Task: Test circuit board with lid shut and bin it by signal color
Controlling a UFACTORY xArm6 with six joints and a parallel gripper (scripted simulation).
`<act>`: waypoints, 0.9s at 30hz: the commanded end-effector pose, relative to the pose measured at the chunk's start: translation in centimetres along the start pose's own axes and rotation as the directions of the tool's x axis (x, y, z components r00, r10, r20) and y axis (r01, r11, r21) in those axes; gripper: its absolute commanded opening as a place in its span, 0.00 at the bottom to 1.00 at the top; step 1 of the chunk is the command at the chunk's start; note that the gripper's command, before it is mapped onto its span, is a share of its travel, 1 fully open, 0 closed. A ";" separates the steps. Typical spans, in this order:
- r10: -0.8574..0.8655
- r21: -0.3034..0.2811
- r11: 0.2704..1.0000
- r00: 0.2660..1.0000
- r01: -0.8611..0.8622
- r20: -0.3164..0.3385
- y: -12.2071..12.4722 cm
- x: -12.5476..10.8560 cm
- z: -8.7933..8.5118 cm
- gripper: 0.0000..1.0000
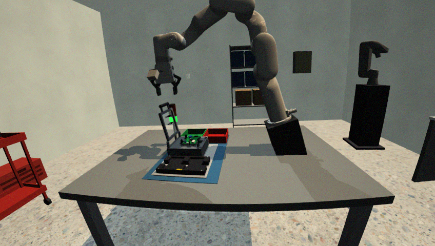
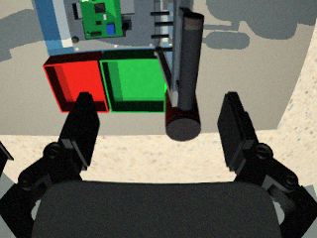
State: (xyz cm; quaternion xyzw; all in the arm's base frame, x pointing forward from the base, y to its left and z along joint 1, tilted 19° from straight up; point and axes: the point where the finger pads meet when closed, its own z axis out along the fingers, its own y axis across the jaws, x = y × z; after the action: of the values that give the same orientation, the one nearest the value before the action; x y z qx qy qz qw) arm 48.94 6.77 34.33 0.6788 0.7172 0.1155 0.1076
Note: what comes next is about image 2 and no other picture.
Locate green circuit board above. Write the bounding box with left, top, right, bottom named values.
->
left=79, top=0, right=123, bottom=39

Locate red bin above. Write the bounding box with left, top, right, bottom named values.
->
left=43, top=52, right=110, bottom=113

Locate green bin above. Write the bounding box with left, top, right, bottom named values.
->
left=100, top=50, right=164, bottom=113

